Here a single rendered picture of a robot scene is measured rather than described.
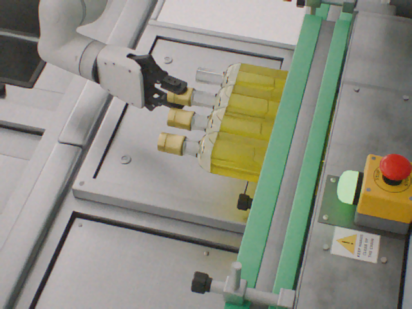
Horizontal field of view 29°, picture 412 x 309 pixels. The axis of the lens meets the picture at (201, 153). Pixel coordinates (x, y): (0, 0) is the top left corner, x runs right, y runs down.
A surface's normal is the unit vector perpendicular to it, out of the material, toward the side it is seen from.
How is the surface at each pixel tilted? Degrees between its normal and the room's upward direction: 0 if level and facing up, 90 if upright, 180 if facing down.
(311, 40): 90
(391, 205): 90
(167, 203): 90
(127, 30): 90
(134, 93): 74
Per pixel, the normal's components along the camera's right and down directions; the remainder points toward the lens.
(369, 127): 0.00, -0.65
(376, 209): -0.25, 0.74
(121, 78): -0.50, 0.65
